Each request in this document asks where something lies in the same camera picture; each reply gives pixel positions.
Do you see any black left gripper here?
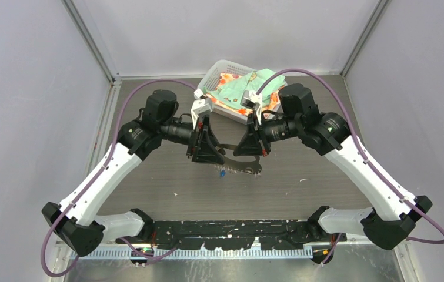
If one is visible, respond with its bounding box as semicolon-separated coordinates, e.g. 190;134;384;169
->
160;114;226;164

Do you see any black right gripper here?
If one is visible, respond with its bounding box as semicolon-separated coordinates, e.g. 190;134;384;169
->
233;109;302;156

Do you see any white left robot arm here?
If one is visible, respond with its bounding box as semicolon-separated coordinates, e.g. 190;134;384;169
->
42;89;223;257

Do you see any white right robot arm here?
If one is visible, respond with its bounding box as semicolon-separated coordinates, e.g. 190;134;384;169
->
233;83;432;250

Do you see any green cloth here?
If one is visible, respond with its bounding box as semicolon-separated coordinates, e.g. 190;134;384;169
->
198;68;287;111

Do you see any white plastic basket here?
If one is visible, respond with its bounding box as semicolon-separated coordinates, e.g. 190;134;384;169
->
198;60;274;124

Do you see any orange floral cloth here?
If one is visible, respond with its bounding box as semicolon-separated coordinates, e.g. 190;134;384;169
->
199;72;288;117

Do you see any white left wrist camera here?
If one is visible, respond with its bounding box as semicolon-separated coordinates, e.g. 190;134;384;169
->
191;98;213;129

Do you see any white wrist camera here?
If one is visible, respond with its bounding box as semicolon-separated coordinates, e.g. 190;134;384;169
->
241;90;262;124
191;98;213;129

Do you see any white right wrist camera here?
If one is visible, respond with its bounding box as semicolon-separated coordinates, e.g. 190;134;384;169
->
241;90;262;124

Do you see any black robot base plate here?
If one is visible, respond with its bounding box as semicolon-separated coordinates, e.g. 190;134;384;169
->
126;219;346;251

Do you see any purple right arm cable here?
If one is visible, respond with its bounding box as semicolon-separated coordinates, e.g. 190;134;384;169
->
255;68;444;245

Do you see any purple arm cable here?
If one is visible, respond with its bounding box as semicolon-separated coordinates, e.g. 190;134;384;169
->
40;79;199;278
255;68;444;245

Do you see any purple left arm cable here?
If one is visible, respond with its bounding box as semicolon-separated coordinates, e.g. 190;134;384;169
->
40;79;199;278

